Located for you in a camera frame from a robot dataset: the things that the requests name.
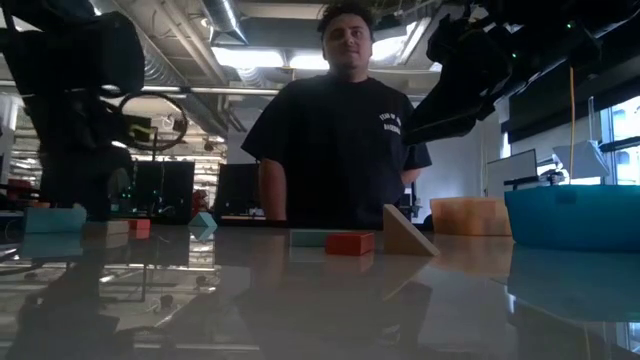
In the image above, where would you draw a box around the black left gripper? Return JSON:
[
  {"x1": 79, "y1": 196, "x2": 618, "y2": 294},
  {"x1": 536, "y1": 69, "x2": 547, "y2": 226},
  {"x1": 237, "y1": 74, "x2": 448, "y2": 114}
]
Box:
[{"x1": 22, "y1": 93, "x2": 134, "y2": 221}]

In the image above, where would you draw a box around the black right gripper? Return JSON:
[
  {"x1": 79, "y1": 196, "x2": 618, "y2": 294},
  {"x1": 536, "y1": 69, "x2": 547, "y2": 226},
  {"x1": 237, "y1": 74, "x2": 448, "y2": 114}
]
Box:
[{"x1": 402, "y1": 12, "x2": 516, "y2": 146}]

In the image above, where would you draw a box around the teal rectangular wooden block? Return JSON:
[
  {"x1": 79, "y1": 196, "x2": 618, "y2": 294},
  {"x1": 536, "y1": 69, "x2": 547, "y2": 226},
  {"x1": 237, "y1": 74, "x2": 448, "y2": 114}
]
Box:
[{"x1": 23, "y1": 206, "x2": 89, "y2": 235}]

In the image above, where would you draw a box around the beige rectangular wooden block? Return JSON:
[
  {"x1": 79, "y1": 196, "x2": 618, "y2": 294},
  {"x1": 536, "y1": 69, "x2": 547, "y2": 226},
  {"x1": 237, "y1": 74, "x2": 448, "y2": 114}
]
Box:
[{"x1": 82, "y1": 220, "x2": 131, "y2": 236}]

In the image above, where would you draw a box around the teal triangular wooden block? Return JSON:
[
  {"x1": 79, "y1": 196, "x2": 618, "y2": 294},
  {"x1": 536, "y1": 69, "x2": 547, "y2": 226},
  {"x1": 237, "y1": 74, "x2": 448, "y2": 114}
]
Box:
[{"x1": 187, "y1": 211, "x2": 219, "y2": 229}]

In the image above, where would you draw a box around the beige wooden wedge block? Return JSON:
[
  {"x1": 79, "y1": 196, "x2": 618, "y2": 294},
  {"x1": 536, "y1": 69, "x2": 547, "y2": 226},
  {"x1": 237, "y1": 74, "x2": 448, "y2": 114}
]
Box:
[{"x1": 382, "y1": 203, "x2": 441, "y2": 258}]

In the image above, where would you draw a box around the red rectangular wooden block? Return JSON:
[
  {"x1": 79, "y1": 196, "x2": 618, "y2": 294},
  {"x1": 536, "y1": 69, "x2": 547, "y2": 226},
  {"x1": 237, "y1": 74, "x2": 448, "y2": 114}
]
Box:
[{"x1": 324, "y1": 231, "x2": 376, "y2": 257}]

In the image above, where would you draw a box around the grey-green wooden block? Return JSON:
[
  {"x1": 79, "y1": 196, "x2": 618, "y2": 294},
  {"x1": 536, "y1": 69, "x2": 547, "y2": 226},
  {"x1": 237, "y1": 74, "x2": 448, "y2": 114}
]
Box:
[{"x1": 289, "y1": 228, "x2": 329, "y2": 248}]

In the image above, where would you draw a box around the white monitor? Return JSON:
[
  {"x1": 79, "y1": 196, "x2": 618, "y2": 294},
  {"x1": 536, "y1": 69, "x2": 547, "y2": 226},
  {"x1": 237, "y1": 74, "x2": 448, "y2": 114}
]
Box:
[{"x1": 484, "y1": 148, "x2": 540, "y2": 198}]

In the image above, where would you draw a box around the orange wooden block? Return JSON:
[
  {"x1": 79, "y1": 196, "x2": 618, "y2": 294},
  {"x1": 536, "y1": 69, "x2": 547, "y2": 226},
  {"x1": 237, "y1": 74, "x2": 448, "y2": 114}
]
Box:
[{"x1": 429, "y1": 196, "x2": 514, "y2": 237}]

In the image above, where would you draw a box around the red background object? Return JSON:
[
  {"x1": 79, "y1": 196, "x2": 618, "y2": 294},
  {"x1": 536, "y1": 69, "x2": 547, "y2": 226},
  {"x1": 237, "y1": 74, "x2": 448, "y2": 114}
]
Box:
[{"x1": 192, "y1": 188, "x2": 210, "y2": 216}]

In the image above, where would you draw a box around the person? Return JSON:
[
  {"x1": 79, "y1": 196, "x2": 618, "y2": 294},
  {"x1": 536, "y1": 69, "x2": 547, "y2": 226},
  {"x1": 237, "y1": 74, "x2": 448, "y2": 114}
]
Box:
[{"x1": 240, "y1": 2, "x2": 434, "y2": 230}]

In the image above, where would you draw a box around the white angled panel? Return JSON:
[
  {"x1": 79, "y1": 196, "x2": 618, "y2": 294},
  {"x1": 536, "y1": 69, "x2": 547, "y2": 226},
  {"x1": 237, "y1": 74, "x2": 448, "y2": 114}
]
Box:
[{"x1": 551, "y1": 139, "x2": 612, "y2": 181}]

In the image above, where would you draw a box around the ceiling light fixture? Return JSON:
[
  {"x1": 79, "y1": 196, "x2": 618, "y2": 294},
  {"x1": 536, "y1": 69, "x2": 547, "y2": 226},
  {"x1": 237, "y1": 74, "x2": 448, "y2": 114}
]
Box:
[
  {"x1": 288, "y1": 52, "x2": 331, "y2": 72},
  {"x1": 210, "y1": 46, "x2": 287, "y2": 70}
]

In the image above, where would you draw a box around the teal plastic bin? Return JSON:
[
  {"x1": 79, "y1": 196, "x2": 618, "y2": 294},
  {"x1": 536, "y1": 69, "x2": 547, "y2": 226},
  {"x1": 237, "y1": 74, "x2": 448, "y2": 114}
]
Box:
[{"x1": 504, "y1": 183, "x2": 640, "y2": 253}]

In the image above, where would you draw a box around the bright window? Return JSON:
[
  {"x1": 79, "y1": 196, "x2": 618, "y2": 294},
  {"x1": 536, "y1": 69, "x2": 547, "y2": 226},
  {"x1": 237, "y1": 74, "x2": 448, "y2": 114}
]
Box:
[{"x1": 599, "y1": 94, "x2": 640, "y2": 187}]

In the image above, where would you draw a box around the horizontal silver pipe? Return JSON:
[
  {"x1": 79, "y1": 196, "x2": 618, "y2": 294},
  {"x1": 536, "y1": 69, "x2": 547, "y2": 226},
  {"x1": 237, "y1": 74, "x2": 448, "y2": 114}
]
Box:
[{"x1": 99, "y1": 83, "x2": 281, "y2": 97}]

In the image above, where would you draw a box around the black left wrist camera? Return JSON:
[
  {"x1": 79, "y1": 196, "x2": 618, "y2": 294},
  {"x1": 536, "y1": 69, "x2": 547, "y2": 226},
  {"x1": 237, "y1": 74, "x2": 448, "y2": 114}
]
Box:
[{"x1": 115, "y1": 113, "x2": 153, "y2": 147}]

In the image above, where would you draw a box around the yellow cable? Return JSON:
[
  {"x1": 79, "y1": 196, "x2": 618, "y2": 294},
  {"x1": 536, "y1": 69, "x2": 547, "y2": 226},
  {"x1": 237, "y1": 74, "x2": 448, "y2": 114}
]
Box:
[{"x1": 568, "y1": 67, "x2": 577, "y2": 187}]

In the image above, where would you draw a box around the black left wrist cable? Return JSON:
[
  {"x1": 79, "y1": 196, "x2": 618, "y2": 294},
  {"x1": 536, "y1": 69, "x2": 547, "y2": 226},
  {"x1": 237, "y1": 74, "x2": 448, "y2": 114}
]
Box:
[{"x1": 115, "y1": 91, "x2": 190, "y2": 153}]

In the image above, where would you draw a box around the ribbed silver duct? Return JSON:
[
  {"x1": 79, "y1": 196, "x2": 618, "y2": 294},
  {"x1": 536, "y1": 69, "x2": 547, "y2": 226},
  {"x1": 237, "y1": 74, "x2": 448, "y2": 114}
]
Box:
[{"x1": 142, "y1": 29, "x2": 236, "y2": 135}]

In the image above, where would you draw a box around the round silver duct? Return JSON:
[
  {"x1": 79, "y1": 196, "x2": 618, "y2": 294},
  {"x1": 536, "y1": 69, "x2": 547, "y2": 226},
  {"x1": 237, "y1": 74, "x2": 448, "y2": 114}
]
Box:
[{"x1": 199, "y1": 0, "x2": 250, "y2": 45}]

